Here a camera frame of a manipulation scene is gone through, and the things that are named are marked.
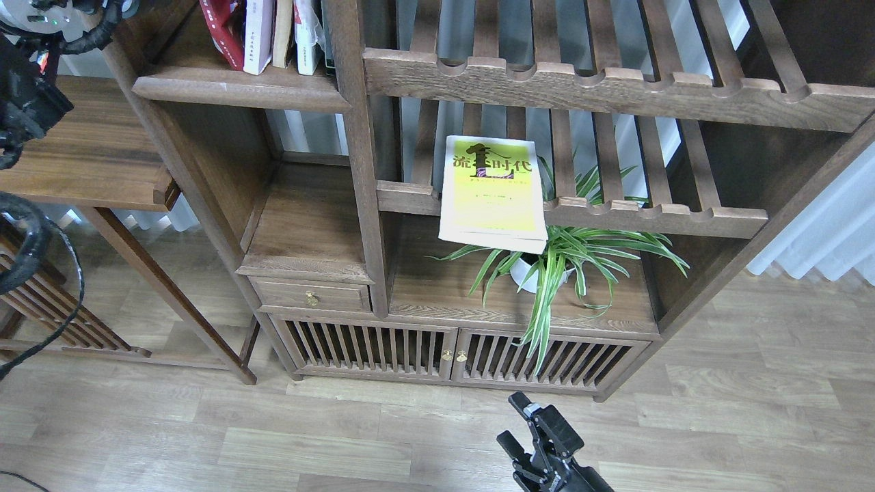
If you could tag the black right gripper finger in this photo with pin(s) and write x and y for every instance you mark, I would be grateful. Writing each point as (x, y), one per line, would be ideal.
(554, 439)
(516, 454)

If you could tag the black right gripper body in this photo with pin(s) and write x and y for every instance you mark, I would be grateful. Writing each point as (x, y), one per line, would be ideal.
(560, 475)

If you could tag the yellow-green paperback book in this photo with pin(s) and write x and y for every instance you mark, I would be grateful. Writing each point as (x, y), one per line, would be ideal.
(492, 195)

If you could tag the white lilac paperback book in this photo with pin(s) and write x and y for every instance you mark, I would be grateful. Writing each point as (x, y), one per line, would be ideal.
(258, 35)

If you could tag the red paperback book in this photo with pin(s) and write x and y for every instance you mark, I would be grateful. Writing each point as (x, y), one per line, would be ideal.
(225, 21)

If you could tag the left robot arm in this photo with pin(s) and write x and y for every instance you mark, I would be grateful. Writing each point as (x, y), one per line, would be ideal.
(34, 35)

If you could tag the brass cabinet door knobs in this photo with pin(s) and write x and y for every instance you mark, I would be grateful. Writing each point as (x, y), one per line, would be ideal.
(458, 356)

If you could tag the spider plant in white pot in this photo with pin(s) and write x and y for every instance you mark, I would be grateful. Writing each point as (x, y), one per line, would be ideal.
(570, 248)

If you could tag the dark wooden bookshelf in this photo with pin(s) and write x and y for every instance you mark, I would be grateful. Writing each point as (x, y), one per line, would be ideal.
(712, 122)

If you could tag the brass drawer knob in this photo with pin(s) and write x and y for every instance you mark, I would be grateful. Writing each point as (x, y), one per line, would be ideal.
(311, 298)

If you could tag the white curtain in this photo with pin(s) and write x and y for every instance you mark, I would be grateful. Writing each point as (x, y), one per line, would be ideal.
(834, 235)

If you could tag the white plastic-wrapped upright book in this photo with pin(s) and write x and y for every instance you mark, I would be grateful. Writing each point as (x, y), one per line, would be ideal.
(309, 36)

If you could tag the dark upright book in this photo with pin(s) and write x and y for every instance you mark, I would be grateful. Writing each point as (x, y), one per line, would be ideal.
(330, 64)

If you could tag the tan upright book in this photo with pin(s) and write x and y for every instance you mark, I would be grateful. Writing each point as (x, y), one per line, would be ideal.
(283, 34)

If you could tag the wooden side table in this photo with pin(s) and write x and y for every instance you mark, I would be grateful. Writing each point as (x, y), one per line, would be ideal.
(99, 158)

